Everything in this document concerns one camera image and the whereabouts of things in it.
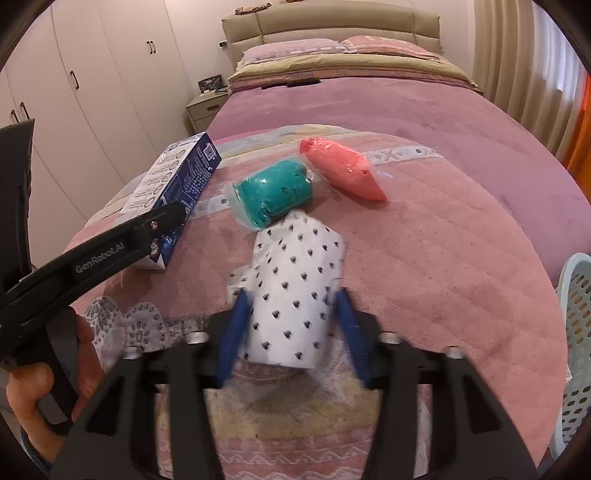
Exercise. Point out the white wardrobe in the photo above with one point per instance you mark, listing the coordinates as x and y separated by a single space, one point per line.
92 69

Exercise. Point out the orange curtain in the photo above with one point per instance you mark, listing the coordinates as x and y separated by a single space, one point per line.
582 147

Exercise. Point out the leopard print strip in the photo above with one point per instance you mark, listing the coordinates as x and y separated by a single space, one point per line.
251 8

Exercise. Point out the dark patterned box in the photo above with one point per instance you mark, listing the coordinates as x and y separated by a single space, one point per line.
210 84

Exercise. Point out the beige nightstand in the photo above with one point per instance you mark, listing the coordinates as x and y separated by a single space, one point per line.
203 108

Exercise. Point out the pink purple pillow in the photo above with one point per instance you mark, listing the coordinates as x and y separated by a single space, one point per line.
291 50

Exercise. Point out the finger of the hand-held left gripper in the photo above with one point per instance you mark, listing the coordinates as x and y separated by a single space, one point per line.
97 261
18 184

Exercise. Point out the blue white long box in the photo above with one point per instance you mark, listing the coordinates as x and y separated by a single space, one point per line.
175 184

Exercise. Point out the pink wrapped packet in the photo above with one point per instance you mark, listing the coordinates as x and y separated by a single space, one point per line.
346 170

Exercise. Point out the beige padded headboard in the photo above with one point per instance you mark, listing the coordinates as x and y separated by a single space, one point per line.
332 23

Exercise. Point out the purple bedspread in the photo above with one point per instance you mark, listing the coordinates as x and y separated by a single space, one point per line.
369 106

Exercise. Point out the white heart-print paper wrapper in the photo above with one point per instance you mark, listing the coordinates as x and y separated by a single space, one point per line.
295 286

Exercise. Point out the teal wrapped packet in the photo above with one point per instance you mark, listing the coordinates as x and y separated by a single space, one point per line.
272 194

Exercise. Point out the teal plastic laundry basket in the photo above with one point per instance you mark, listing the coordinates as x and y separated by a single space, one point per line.
575 323

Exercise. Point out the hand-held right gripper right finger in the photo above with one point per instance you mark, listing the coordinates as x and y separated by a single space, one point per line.
353 332

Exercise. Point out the beige curtain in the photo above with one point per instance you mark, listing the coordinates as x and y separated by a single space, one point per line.
521 55

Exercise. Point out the person's left hand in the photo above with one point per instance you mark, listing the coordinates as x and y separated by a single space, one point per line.
25 392

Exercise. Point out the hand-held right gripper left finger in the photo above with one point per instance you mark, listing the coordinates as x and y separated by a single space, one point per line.
233 332

